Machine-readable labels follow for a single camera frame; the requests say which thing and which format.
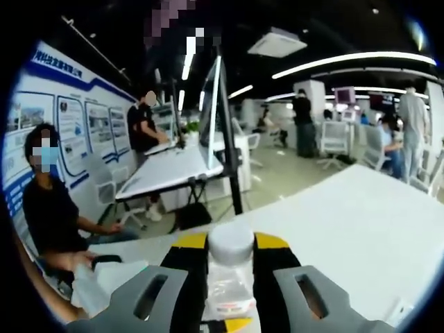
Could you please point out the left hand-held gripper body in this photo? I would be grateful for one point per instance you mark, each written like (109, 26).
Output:
(90, 291)

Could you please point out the ceiling light strip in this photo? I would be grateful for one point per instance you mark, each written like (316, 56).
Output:
(381, 55)

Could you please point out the silver laptop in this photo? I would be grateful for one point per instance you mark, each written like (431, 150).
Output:
(173, 170)

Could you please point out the white table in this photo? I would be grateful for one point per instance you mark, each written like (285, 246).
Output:
(347, 225)

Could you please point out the black bag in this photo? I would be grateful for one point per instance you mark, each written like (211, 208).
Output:
(192, 216)

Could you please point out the black laptop stand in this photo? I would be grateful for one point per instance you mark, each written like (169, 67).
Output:
(191, 189)

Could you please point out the pink monitor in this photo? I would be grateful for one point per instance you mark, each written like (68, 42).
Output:
(345, 95)

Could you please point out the black stand pole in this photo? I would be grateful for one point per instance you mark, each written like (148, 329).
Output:
(177, 114)
(230, 145)

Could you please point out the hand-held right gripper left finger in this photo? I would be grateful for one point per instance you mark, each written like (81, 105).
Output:
(180, 312)

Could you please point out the blue white wall board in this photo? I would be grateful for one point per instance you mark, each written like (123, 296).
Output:
(74, 132)

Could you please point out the small green plant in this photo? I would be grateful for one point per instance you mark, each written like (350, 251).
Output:
(191, 128)

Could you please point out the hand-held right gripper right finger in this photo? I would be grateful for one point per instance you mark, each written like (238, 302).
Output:
(270, 295)

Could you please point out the clear water bottle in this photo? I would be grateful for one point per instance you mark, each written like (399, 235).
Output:
(230, 243)

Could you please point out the ceiling air vent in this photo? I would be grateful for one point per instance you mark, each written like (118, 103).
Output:
(277, 42)

